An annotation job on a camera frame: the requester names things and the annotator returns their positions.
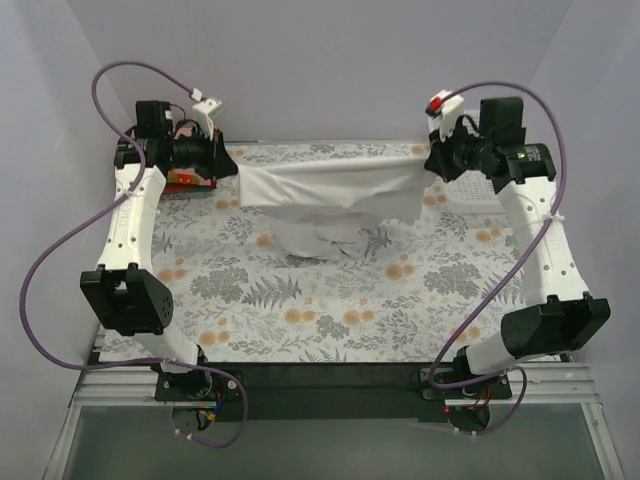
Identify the white plastic mesh basket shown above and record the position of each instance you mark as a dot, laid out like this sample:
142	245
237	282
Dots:
471	194

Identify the folded pink printed t shirt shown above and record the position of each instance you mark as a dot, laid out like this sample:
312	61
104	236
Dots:
187	132

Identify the floral patterned table mat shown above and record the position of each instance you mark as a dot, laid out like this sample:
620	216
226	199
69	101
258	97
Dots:
240	296

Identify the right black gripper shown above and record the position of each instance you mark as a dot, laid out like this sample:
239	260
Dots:
446	159

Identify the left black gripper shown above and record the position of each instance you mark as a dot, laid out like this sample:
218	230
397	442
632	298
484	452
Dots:
216	156

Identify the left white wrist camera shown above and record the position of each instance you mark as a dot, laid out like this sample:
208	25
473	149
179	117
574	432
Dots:
204	110

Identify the white t shirt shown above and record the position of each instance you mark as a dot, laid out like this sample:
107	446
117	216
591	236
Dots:
324	209

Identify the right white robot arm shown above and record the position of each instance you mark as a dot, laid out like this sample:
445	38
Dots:
560	314

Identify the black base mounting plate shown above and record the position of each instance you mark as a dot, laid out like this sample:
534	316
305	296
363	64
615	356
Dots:
323	391

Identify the aluminium extrusion rail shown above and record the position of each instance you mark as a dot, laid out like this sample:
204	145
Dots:
124	424

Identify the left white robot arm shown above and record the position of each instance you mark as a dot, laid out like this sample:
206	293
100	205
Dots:
123	291

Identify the folded red t shirt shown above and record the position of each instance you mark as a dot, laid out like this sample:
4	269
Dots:
187	181

